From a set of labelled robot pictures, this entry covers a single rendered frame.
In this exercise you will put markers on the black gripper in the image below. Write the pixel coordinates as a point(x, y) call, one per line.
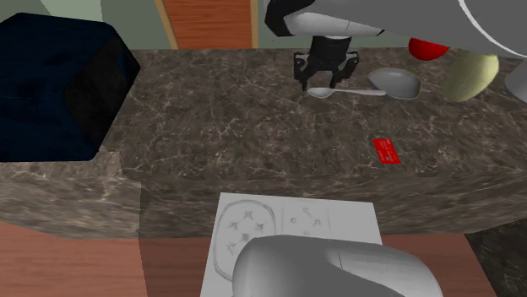
point(329, 51)

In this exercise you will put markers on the red ball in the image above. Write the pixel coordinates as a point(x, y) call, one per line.
point(424, 51)

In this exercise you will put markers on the white patterned robot stand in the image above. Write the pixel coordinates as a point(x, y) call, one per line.
point(329, 218)

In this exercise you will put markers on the white spoon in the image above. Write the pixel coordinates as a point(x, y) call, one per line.
point(323, 92)

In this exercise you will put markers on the grey bowl with yellow rim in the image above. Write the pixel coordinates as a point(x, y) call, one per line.
point(395, 82)

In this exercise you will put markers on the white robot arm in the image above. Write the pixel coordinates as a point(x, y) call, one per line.
point(321, 267)

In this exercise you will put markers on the brown wooden door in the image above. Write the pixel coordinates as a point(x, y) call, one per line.
point(208, 22)

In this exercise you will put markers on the dark blue box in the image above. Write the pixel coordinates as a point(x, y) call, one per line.
point(49, 90)

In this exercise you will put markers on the pale yellow bowl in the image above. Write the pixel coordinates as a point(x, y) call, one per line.
point(469, 80)

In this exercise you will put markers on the red card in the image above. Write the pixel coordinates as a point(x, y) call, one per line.
point(386, 151)

